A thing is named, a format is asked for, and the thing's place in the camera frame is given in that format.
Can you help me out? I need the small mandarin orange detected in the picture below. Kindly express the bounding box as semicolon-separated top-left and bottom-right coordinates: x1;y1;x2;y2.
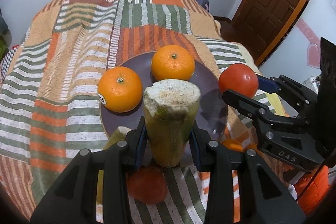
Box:
222;139;244;152

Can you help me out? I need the red tomato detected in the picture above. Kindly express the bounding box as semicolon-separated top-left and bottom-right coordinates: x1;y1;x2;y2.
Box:
126;166;168;205
219;64;259;98

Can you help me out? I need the green sugarcane stalk piece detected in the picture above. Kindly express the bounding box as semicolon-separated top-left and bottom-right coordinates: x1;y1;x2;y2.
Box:
143;79;201;168

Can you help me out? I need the dark purple round plate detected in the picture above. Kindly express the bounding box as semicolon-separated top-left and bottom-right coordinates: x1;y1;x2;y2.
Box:
99;51;228;168

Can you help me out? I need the large orange with sticker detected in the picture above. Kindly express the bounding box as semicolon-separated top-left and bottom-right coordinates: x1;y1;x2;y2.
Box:
97;67;143;113

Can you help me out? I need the brown wooden door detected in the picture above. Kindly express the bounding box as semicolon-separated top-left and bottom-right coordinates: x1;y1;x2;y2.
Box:
231;0;309;65

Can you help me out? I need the dark blue backpack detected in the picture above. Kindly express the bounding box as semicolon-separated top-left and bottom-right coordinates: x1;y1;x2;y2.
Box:
195;0;210;12

